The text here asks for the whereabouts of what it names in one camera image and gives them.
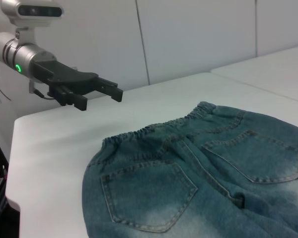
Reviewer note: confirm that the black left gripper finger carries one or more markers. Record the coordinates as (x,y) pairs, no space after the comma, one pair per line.
(113,90)
(69,99)

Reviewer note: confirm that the blue denim shorts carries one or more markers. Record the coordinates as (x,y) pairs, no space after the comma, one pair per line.
(178,178)

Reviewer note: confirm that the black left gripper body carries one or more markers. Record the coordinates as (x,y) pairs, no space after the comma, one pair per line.
(64,74)

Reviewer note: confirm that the silver metal bracket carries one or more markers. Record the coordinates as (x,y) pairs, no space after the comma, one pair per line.
(31,86)

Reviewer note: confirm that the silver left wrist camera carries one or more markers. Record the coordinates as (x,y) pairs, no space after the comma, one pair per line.
(39,11)

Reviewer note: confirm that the black equipment rack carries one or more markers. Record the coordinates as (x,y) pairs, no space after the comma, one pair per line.
(0,158)

